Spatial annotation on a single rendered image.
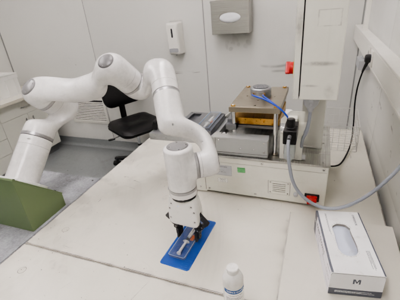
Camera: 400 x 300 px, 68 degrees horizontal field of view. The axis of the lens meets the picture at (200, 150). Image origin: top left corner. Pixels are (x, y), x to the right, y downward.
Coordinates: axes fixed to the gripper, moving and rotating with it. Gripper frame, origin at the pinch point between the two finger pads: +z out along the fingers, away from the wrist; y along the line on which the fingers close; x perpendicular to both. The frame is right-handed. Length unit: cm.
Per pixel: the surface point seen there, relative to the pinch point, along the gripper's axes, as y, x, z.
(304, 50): 29, 30, -52
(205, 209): -1.6, 17.0, 3.4
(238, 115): 6.2, 36.6, -27.5
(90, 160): -198, 143, 79
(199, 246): 3.9, -1.2, 3.4
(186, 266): 3.6, -10.2, 3.4
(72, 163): -212, 131, 79
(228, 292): 20.8, -20.1, -5.2
